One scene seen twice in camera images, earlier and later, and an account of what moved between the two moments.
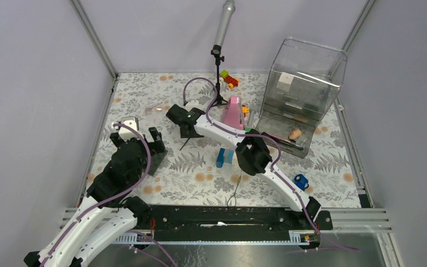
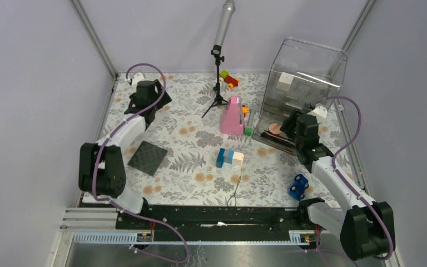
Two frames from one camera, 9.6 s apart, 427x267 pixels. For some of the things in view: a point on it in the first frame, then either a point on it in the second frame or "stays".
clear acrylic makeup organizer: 306,77 stays
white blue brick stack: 224,156 stays
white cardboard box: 284,81 stays
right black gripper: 192,136 → 287,122
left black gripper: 157,146 → 158,89
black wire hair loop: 234,193 stays
